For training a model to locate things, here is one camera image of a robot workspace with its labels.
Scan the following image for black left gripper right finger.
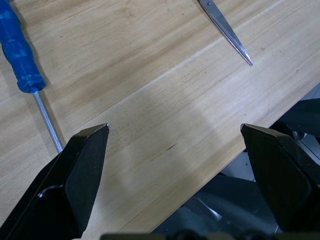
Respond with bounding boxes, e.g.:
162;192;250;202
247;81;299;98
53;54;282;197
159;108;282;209
239;123;320;233

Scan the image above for blue handled screwdriver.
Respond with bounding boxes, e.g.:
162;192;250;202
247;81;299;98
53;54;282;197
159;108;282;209
0;0;64;154

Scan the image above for silver steel scissors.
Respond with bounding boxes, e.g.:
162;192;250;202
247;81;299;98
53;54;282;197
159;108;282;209
196;0;254;67

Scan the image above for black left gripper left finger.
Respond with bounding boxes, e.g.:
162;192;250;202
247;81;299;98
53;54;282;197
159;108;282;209
0;123;111;240

